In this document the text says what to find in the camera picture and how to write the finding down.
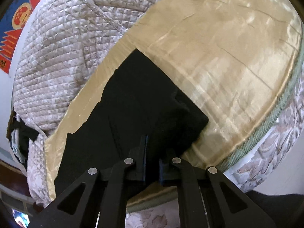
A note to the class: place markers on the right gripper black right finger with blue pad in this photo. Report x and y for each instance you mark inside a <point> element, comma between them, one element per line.
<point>207,198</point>

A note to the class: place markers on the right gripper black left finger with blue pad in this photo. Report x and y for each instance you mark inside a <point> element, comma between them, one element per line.
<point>98,197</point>

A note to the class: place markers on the black pants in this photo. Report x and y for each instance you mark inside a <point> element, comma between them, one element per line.
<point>139,107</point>

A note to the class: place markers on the dark red wooden door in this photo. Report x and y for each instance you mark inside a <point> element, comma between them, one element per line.
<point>13,179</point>

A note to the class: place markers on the pile of clothes at headboard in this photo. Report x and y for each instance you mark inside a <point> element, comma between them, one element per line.
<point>19,135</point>

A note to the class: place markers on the golden satin bed sheet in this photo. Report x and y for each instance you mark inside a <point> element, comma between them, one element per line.
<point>240,62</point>

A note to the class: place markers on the white quilted floral bedspread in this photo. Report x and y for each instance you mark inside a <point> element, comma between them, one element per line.
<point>67,40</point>

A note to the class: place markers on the window with white frame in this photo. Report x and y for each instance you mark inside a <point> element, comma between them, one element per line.
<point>21,208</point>

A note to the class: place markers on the red and blue wall poster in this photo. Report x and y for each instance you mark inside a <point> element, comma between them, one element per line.
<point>13,19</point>

